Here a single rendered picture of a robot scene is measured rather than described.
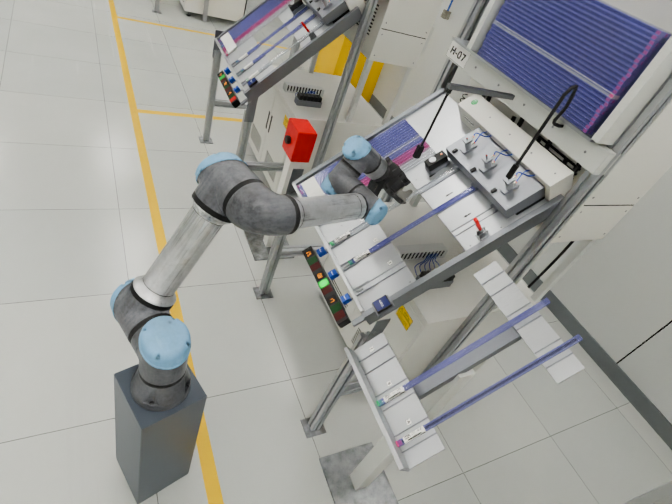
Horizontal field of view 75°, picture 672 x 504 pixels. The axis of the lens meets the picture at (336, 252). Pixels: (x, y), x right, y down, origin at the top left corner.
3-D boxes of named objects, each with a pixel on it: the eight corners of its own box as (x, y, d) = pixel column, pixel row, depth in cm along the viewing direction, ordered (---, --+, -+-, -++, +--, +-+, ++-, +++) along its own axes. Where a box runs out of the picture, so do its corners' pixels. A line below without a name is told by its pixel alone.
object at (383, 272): (367, 315, 140) (364, 311, 137) (299, 189, 179) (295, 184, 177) (418, 284, 138) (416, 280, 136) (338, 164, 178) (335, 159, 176)
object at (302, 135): (254, 261, 241) (288, 137, 192) (243, 231, 255) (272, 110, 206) (294, 258, 253) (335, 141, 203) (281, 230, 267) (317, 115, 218)
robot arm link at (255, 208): (263, 214, 88) (397, 199, 124) (234, 182, 92) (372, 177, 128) (245, 257, 94) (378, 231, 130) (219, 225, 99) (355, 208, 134)
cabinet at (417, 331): (367, 406, 197) (427, 323, 158) (312, 290, 239) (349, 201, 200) (470, 377, 229) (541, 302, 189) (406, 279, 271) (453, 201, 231)
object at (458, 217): (468, 259, 139) (467, 251, 135) (377, 145, 179) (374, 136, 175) (559, 204, 137) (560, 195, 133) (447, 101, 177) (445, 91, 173)
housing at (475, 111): (548, 213, 138) (550, 186, 127) (462, 131, 168) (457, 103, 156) (570, 200, 138) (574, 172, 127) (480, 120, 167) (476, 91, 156)
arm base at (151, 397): (145, 422, 110) (146, 402, 104) (121, 375, 116) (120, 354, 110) (200, 394, 119) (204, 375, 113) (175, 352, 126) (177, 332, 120)
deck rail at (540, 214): (369, 325, 141) (363, 318, 136) (367, 320, 142) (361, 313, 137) (564, 209, 136) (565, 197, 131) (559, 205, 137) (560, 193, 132)
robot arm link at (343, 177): (337, 204, 126) (362, 175, 124) (314, 182, 131) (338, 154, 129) (348, 211, 133) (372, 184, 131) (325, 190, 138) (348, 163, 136)
